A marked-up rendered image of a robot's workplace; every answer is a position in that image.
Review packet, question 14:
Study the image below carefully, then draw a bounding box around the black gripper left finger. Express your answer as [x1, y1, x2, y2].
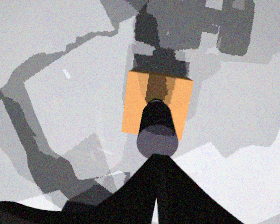
[0, 153, 163, 224]

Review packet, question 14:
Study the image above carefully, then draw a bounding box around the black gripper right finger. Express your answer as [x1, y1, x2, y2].
[156, 155, 242, 224]

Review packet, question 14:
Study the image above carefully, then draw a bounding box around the tan wooden block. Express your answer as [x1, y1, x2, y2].
[121, 69, 195, 141]

